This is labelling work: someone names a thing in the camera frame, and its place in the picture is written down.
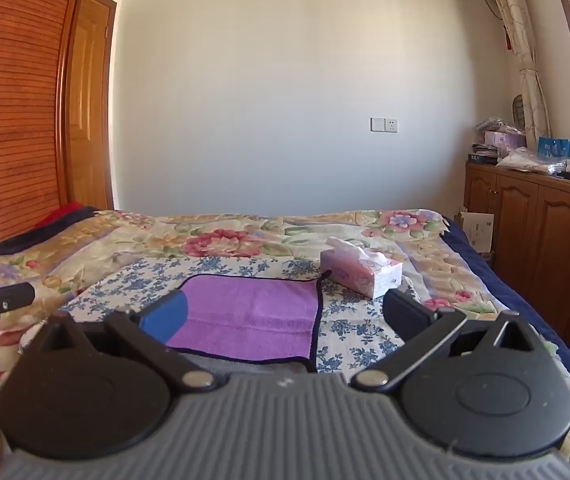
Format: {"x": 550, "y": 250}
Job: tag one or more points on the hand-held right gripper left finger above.
{"x": 165, "y": 317}

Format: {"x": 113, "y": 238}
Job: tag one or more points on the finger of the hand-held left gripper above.
{"x": 7, "y": 295}

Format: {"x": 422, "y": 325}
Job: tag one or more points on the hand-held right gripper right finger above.
{"x": 407, "y": 312}

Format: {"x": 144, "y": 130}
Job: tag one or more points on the purple towel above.
{"x": 255, "y": 310}

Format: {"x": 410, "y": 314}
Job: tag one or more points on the blue floral white cloth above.
{"x": 355, "y": 342}

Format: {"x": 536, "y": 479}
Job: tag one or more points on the pink tissue pack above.
{"x": 360, "y": 270}

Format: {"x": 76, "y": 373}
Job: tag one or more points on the grey towel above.
{"x": 245, "y": 364}

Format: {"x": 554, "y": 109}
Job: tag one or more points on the floral bedspread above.
{"x": 215, "y": 235}

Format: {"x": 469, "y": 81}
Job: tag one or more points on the red cloth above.
{"x": 65, "y": 212}

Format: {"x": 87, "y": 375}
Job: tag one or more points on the navy bed sheet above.
{"x": 515, "y": 300}

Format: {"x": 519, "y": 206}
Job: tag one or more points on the wooden cabinet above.
{"x": 540, "y": 230}

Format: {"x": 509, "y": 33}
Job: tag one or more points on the wooden louvered wardrobe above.
{"x": 15, "y": 110}

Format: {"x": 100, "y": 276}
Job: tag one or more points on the stack of dark books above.
{"x": 482, "y": 156}

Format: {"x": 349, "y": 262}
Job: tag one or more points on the clear plastic bag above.
{"x": 525, "y": 161}

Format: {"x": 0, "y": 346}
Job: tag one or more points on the wooden door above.
{"x": 90, "y": 110}

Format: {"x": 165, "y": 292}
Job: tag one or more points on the pale purple box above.
{"x": 502, "y": 142}

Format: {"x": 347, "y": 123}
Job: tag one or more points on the blue box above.
{"x": 555, "y": 147}

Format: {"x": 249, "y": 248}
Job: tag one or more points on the grey fan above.
{"x": 519, "y": 112}

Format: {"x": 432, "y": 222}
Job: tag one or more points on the patterned beige curtain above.
{"x": 525, "y": 60}

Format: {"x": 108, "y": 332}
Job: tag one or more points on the white wall socket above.
{"x": 384, "y": 125}

